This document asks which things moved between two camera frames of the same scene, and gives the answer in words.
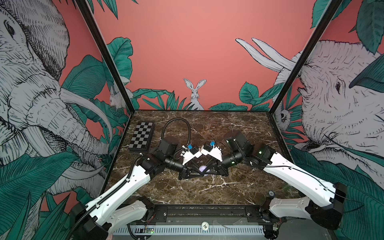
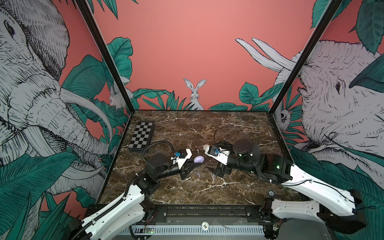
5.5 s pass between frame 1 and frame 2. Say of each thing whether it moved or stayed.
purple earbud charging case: moved
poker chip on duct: stayed
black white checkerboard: stayed
